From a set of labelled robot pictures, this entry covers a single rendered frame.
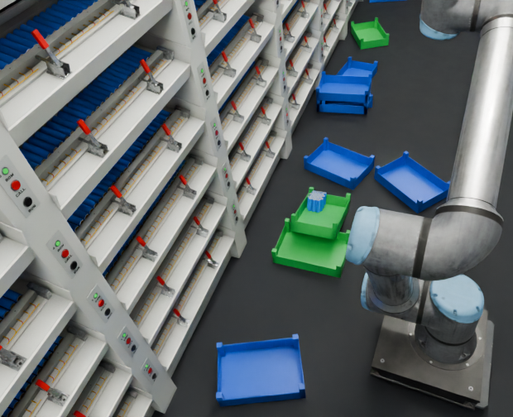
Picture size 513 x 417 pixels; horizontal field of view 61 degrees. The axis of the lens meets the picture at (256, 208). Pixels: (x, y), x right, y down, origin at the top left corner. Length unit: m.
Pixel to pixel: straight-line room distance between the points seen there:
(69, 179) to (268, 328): 1.02
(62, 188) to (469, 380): 1.28
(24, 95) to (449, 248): 0.82
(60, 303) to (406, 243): 0.75
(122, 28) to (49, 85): 0.25
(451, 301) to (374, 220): 0.60
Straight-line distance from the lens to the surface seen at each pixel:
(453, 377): 1.57
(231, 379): 1.68
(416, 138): 2.54
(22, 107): 0.91
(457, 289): 1.41
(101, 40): 1.07
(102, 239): 1.15
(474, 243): 0.83
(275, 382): 1.66
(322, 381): 1.66
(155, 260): 1.33
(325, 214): 2.03
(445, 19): 1.14
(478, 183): 0.88
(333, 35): 3.26
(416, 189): 2.23
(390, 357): 1.57
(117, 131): 1.12
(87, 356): 1.23
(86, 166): 1.05
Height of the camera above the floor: 1.54
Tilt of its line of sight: 46 degrees down
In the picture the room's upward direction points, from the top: 10 degrees counter-clockwise
